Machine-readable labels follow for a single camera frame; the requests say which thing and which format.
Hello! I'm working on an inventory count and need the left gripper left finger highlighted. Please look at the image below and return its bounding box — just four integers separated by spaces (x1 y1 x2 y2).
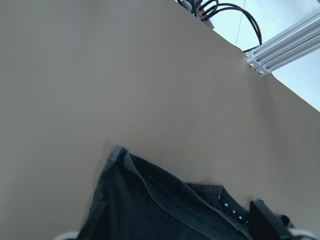
77 201 108 240

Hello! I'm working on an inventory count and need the black t-shirt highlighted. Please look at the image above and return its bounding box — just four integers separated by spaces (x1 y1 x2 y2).
91 145 251 240

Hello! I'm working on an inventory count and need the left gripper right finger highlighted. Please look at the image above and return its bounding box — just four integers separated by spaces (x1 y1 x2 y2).
249 200 293 240

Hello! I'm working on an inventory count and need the aluminium frame post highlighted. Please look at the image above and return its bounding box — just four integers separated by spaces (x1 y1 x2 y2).
245 10 320 77

